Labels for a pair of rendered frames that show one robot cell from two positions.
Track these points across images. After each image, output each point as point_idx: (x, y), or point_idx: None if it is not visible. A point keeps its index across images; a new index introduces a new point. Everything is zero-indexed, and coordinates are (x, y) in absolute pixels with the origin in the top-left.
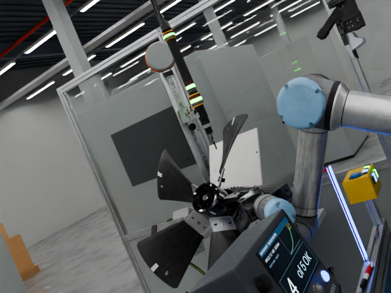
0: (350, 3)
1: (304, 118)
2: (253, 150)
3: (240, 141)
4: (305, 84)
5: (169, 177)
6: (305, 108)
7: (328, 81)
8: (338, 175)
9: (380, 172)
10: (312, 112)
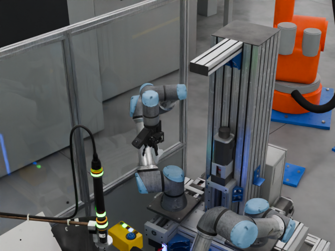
0: (159, 126)
1: (249, 242)
2: (49, 235)
3: (30, 228)
4: (254, 226)
5: None
6: (251, 237)
7: (250, 218)
8: (52, 225)
9: (78, 214)
10: (253, 239)
